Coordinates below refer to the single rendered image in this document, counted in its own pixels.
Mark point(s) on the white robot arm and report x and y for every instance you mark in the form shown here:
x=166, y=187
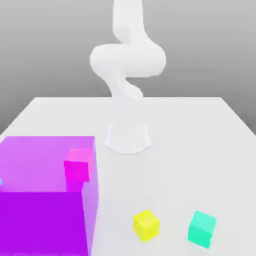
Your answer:
x=128, y=60

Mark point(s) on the small turquoise cube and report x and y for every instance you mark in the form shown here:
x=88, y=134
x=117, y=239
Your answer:
x=202, y=230

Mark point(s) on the small magenta cube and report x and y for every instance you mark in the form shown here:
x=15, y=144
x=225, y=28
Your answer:
x=77, y=170

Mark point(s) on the small yellow cube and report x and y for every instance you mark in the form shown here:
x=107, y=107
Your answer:
x=146, y=226

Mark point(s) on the large purple box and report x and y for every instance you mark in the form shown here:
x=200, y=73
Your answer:
x=40, y=220

